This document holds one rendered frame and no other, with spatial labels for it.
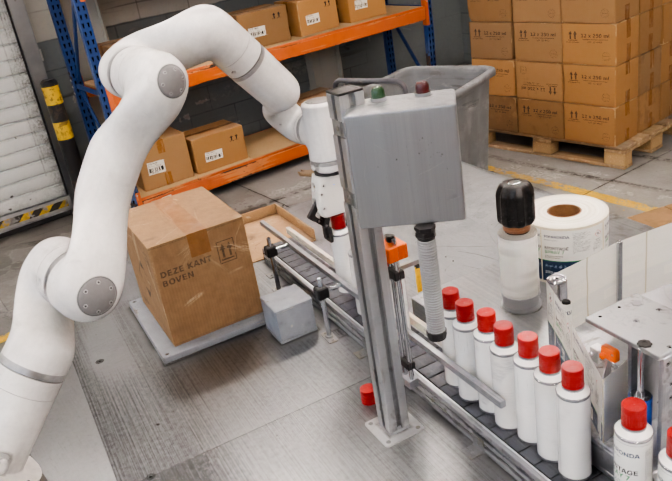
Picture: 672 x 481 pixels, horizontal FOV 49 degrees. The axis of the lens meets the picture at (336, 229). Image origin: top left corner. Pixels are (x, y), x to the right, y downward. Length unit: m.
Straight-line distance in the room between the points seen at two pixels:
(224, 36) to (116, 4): 4.34
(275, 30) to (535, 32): 1.81
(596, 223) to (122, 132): 1.05
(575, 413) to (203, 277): 0.96
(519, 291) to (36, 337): 0.98
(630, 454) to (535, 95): 4.09
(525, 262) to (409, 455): 0.49
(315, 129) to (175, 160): 3.60
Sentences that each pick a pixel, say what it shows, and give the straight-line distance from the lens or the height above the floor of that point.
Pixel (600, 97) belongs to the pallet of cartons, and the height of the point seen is 0.45.
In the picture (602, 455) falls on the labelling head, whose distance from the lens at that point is 1.28.
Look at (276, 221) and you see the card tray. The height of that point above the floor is 0.83.
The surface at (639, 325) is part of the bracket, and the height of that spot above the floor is 1.14.
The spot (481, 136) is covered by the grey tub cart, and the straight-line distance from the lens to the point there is 4.29.
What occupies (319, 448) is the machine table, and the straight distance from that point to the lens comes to 1.46.
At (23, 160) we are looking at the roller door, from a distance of 5.52.
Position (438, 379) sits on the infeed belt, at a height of 0.88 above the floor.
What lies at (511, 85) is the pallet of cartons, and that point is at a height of 0.47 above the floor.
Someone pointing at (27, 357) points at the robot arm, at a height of 1.14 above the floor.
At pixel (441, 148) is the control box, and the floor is 1.41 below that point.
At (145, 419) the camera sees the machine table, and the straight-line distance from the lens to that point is 1.67.
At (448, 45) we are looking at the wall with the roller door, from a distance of 7.51.
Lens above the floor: 1.77
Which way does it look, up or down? 24 degrees down
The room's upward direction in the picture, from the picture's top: 9 degrees counter-clockwise
